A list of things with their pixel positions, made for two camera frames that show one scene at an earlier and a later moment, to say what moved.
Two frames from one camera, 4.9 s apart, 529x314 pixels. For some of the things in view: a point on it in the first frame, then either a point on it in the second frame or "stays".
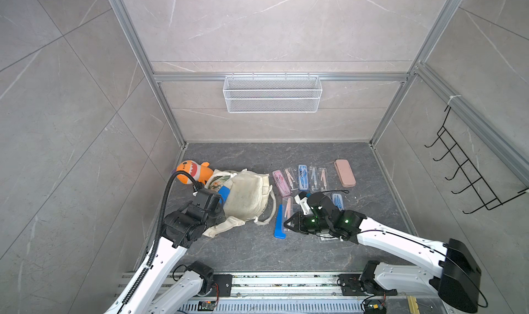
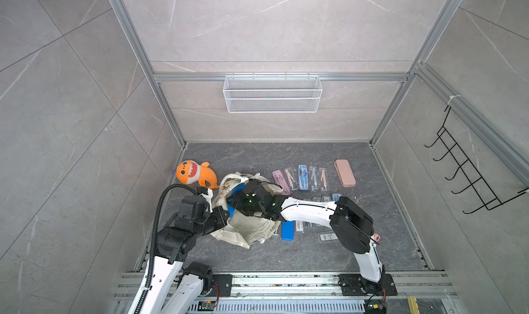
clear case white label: x=328 y=238 stays
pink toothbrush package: x=282 y=184 stays
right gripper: x=298 y=218 → x=239 y=202
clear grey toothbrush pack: x=291 y=179 stays
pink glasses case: x=345 y=173 stays
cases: x=224 y=192 → x=231 y=208
